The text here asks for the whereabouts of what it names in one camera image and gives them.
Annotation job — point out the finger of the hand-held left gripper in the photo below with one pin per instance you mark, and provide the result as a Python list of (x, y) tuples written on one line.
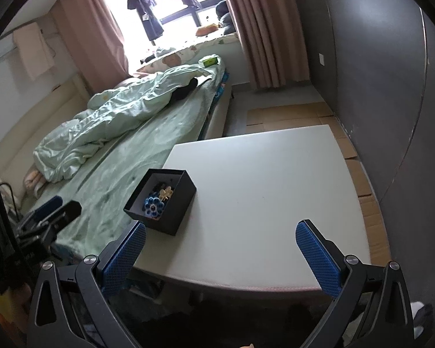
[(69, 210), (49, 203)]

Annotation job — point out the pink curtain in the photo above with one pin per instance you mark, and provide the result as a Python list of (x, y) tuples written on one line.
[(98, 25), (268, 25)]

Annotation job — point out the blue flower brooch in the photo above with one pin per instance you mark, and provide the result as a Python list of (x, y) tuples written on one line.
[(153, 206)]

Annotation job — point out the flattened cardboard sheets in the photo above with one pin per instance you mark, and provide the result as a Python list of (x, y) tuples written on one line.
[(369, 203)]

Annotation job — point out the black window railing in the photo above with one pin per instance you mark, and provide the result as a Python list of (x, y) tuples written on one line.
[(194, 11)]

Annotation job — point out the pale green duvet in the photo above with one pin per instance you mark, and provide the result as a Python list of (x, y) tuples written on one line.
[(112, 116)]

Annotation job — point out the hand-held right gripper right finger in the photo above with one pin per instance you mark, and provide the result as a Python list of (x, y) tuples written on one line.
[(317, 257)]

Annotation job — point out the white sock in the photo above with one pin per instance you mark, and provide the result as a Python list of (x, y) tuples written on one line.
[(417, 310)]

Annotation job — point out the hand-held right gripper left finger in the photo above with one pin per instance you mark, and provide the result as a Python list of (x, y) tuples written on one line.
[(125, 261)]

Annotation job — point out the dark cushion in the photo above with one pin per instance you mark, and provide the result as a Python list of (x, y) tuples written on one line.
[(224, 11)]

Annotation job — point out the small green box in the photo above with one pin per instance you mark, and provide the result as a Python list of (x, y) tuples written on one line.
[(208, 61)]

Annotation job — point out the black cloth item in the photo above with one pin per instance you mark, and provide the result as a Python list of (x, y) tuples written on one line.
[(183, 90)]

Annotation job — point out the white bed frame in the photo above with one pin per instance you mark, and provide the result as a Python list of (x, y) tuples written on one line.
[(217, 119)]

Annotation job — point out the cream padded headboard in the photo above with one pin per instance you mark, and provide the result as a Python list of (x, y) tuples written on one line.
[(40, 116)]

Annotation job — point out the pink hanging towel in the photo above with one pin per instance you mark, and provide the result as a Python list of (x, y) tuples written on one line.
[(32, 50)]

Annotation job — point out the orange plush toy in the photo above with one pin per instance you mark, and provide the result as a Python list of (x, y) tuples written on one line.
[(207, 29)]

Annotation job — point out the pink pillow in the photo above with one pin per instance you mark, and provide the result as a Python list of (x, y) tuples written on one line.
[(32, 179)]

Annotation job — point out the bed with green sheet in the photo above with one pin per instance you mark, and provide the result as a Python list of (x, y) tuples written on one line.
[(130, 152)]

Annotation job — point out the gold clover pendant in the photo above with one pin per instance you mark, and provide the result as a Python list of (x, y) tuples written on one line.
[(166, 192)]

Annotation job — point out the black jewelry box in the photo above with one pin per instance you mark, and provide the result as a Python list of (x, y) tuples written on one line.
[(177, 206)]

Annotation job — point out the white wall switch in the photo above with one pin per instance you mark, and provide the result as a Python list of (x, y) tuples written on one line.
[(322, 59)]

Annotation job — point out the floral window seat cushion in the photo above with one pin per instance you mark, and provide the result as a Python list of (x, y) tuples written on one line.
[(181, 56)]

